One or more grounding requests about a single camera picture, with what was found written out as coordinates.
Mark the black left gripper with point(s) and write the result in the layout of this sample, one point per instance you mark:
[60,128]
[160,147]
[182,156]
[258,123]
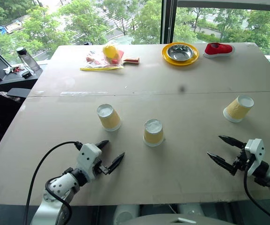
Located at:
[104,170]

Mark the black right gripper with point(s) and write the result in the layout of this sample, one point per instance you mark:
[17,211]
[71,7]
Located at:
[242,161]

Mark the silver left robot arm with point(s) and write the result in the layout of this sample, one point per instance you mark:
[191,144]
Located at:
[60,185]

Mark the crumpled white paper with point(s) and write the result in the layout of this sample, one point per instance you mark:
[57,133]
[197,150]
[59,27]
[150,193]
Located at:
[7,70]

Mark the yellow ribbed paper cup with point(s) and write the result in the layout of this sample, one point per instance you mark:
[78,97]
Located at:
[110,119]
[237,110]
[153,134]

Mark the white rounded cylinder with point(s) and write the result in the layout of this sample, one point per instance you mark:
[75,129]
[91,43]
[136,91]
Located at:
[125,214]
[192,211]

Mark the grey rounded robot chest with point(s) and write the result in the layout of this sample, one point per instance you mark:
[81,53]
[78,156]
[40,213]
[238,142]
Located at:
[167,220]

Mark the clear plastic zip bag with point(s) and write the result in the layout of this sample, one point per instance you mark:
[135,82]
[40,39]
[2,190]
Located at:
[95,62]

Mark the yellow toy ball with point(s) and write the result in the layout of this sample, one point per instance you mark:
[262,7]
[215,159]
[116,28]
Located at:
[110,51]

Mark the red canvas shoe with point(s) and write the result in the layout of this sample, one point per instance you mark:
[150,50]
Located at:
[219,49]

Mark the stainless steel bowl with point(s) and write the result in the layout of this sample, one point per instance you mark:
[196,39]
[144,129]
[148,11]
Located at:
[180,52]

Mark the yellow plastic plate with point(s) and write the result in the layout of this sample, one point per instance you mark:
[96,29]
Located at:
[165,57]

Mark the small black round object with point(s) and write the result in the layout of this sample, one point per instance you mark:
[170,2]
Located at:
[26,74]

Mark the dark side desk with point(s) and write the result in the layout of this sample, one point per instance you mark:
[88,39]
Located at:
[13,80]

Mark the clear grey water bottle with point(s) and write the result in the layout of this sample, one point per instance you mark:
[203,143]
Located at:
[29,61]

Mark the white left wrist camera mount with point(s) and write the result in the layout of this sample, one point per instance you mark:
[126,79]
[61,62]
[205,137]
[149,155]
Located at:
[86,154]

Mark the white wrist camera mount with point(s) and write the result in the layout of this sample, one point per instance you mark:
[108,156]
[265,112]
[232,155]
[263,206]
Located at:
[255,150]
[86,154]

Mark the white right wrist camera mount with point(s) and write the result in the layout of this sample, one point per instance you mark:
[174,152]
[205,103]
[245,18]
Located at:
[255,150]

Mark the dark window frame post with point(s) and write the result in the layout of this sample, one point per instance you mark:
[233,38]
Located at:
[168,21]

